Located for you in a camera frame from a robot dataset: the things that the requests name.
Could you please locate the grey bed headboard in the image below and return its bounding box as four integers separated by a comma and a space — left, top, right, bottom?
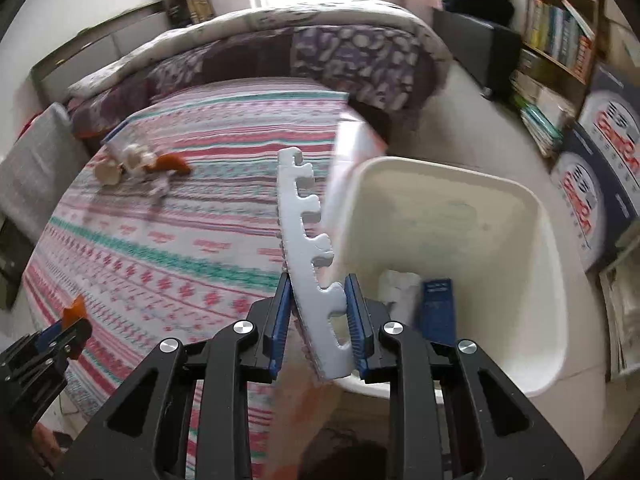
30, 1, 170, 107

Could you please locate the blue white cardboard box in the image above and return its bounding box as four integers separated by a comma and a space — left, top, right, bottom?
551, 64, 639, 271

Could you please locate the black cabinet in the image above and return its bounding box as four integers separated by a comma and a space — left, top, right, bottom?
433, 10, 522, 101

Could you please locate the purple patterned quilt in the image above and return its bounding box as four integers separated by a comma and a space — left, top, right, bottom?
67, 0, 452, 136

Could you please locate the grey fabric chair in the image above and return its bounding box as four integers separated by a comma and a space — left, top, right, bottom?
1, 103, 89, 244

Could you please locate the striped patterned bedsheet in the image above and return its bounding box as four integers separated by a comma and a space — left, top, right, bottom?
19, 76, 392, 480

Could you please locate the white plastic wrapper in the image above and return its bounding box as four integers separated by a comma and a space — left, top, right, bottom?
122, 143, 156, 176

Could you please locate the white plastic trash bin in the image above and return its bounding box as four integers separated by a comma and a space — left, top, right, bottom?
324, 155, 570, 400

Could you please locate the white foam mat strip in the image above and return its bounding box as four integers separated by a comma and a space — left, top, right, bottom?
277, 148, 354, 380

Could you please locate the wooden bookshelf with books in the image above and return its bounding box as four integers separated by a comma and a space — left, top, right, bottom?
511, 0, 600, 158

